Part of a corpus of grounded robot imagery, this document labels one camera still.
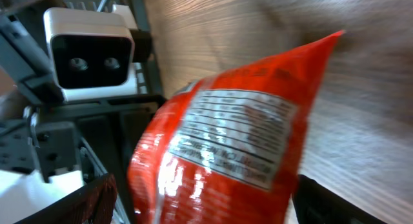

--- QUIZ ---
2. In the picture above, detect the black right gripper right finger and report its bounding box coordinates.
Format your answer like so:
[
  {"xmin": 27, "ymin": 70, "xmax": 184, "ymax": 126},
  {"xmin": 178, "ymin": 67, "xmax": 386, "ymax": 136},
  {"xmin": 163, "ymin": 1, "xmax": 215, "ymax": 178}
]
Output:
[{"xmin": 292, "ymin": 174, "xmax": 385, "ymax": 224}]

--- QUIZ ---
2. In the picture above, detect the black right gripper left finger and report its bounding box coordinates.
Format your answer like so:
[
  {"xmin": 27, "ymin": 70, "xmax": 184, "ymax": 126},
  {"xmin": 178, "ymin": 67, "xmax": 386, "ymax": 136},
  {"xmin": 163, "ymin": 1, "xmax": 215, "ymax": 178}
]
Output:
[{"xmin": 12, "ymin": 173, "xmax": 117, "ymax": 224}]

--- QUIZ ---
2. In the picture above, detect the red snack bag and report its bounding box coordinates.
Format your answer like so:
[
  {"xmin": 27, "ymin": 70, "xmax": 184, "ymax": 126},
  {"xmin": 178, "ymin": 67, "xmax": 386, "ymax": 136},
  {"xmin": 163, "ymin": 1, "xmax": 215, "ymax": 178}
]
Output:
[{"xmin": 127, "ymin": 32, "xmax": 340, "ymax": 223}]

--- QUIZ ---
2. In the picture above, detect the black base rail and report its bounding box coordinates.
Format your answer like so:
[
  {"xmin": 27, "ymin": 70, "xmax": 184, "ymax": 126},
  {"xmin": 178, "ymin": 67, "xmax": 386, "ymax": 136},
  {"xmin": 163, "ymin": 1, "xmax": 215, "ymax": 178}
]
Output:
[{"xmin": 1, "ymin": 0, "xmax": 165, "ymax": 223}]

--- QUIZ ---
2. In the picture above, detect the white overhead camera unit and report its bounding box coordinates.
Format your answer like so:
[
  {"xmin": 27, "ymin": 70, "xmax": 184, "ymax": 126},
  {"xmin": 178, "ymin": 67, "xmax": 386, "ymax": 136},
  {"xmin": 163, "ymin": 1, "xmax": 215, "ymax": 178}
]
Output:
[{"xmin": 43, "ymin": 8, "xmax": 138, "ymax": 103}]

